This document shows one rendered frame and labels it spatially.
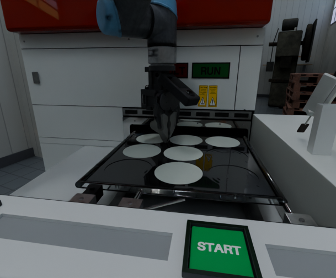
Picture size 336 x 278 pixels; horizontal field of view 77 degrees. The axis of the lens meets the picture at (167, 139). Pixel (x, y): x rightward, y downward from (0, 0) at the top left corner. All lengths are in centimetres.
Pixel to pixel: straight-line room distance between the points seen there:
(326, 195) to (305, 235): 12
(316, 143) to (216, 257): 30
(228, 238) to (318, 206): 20
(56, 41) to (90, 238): 74
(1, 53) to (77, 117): 234
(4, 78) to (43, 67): 222
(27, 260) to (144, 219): 10
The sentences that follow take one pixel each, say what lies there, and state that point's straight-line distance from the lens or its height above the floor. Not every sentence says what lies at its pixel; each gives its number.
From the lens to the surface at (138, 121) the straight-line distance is 76.
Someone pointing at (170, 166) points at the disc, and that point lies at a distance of 47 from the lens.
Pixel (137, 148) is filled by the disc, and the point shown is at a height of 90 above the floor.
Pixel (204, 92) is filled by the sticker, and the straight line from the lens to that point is 72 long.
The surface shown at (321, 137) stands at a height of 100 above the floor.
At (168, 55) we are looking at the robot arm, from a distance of 56.
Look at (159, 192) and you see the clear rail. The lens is 38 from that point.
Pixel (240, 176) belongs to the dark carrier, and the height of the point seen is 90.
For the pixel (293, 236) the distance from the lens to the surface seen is 24.
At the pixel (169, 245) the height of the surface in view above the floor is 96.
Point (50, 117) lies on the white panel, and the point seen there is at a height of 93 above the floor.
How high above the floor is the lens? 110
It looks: 18 degrees down
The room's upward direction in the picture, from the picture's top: straight up
